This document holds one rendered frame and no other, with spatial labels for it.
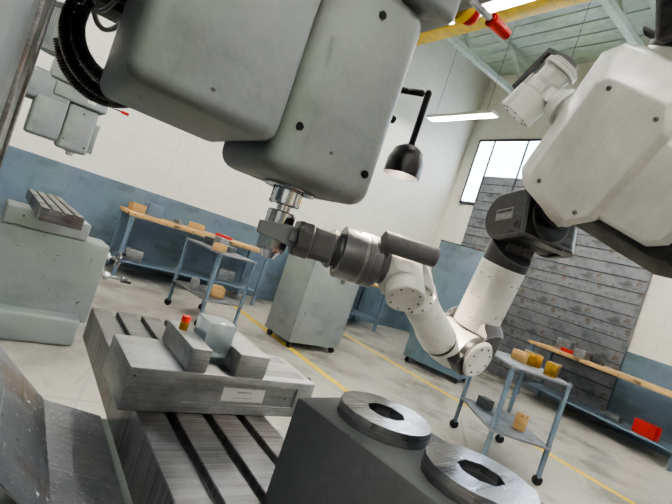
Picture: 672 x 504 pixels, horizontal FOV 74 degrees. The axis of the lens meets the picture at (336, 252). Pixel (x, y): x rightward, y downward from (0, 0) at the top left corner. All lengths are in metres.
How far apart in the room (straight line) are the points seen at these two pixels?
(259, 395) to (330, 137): 0.47
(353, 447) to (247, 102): 0.40
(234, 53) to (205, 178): 6.97
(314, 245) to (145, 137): 6.67
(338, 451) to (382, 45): 0.55
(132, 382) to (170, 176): 6.69
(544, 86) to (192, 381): 0.77
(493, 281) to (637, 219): 0.29
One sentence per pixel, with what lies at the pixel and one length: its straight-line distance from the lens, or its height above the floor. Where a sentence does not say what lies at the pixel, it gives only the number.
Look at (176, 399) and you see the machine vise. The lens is 0.80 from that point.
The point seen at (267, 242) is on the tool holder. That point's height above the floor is 1.21.
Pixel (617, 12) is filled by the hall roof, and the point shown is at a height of 5.42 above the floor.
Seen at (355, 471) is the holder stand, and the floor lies 1.07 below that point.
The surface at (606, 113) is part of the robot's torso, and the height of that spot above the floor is 1.54.
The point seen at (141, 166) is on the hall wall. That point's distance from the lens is 7.29.
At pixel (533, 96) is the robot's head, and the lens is 0.88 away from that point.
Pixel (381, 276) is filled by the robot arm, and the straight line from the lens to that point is 0.74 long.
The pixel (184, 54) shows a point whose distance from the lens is 0.56.
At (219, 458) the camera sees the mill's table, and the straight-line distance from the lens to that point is 0.71.
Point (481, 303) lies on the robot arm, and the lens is 0.94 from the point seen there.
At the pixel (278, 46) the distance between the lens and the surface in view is 0.61.
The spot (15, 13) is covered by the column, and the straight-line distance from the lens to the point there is 0.44.
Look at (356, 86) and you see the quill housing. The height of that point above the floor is 1.47.
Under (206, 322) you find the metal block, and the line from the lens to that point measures 0.83.
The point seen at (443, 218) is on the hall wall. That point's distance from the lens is 10.71.
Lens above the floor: 1.23
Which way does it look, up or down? level
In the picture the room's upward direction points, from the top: 18 degrees clockwise
